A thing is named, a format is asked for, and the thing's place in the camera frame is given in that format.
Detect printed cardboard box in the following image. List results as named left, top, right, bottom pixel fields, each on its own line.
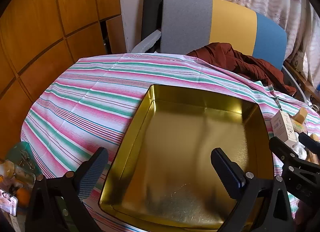
left=287, top=49, right=309, bottom=80

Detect orange fruit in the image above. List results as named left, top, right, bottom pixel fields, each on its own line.
left=15, top=188, right=29, bottom=206

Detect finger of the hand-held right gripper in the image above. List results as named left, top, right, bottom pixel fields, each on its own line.
left=299, top=132, right=320, bottom=159
left=269, top=136, right=320, bottom=204

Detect mustard yellow sponge block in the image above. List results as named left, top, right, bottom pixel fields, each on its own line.
left=292, top=107, right=308, bottom=124

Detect small amber glass bottle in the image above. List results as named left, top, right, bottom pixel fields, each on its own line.
left=0, top=162, right=15, bottom=181

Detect wooden side shelf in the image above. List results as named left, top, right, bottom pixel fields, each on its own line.
left=284, top=60, right=320, bottom=102

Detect grey yellow blue chair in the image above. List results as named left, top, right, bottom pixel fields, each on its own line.
left=131, top=0, right=309, bottom=102

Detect rust brown garment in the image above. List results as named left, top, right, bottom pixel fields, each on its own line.
left=186, top=42, right=297, bottom=95

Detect black rolled mat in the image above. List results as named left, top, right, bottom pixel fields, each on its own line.
left=141, top=0, right=166, bottom=53

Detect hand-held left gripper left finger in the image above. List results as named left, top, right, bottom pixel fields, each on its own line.
left=25, top=147, right=109, bottom=232

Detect cream carton box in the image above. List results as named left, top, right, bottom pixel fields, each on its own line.
left=271, top=110, right=299, bottom=147

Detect wooden wardrobe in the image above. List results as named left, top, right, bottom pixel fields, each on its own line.
left=0, top=0, right=127, bottom=152

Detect eyeglasses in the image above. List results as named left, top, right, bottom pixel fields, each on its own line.
left=19, top=150, right=36, bottom=168

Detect gold tin box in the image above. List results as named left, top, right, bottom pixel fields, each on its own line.
left=98, top=84, right=275, bottom=231

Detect clear glass jar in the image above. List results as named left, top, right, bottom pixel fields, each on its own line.
left=14, top=164, right=35, bottom=186

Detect pink green striped tablecloth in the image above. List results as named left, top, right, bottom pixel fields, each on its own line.
left=20, top=52, right=320, bottom=232

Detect smartphone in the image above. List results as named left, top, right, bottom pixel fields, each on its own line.
left=0, top=189, right=18, bottom=216

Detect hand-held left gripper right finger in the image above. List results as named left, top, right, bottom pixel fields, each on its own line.
left=210, top=148, right=297, bottom=232

